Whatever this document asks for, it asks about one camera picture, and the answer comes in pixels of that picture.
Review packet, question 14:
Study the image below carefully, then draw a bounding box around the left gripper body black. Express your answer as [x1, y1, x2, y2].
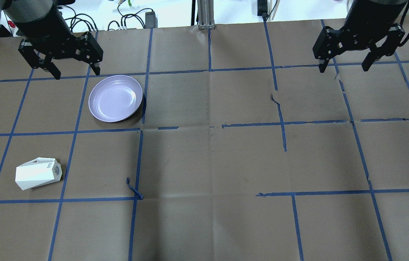
[18, 22, 103, 68]

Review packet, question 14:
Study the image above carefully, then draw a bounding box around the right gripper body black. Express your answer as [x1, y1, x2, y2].
[312, 14, 406, 61]

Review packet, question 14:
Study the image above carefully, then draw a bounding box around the white angular cup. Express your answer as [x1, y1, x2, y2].
[14, 157, 63, 190]

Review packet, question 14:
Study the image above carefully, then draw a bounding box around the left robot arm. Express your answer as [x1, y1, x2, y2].
[0, 0, 104, 79]

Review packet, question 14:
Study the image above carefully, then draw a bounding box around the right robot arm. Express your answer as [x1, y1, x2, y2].
[313, 0, 409, 73]

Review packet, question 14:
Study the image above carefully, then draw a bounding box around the lilac plate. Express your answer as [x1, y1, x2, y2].
[87, 75, 144, 123]

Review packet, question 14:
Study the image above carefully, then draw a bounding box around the black power adapter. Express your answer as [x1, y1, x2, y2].
[144, 11, 158, 29]

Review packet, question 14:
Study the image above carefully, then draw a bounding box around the aluminium frame post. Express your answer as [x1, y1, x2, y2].
[196, 0, 216, 30]

